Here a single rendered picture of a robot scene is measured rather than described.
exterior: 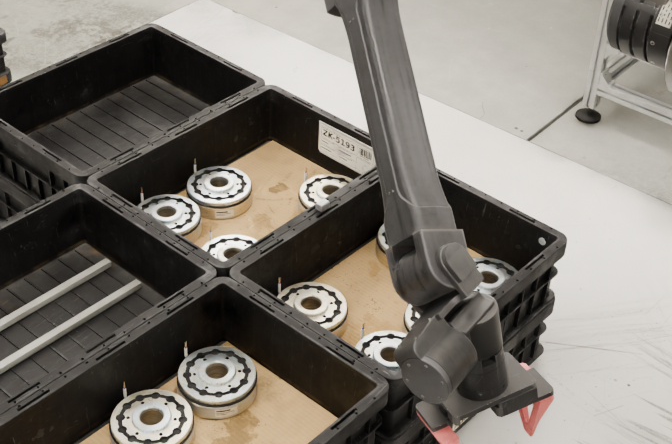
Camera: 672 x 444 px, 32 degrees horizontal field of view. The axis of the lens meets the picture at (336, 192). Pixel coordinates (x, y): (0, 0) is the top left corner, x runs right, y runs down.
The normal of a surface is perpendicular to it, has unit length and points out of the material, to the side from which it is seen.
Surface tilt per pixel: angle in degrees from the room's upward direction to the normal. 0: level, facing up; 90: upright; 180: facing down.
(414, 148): 38
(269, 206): 0
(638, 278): 0
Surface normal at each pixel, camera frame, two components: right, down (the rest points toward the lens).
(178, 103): 0.04, -0.80
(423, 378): -0.58, 0.50
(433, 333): 0.54, -0.35
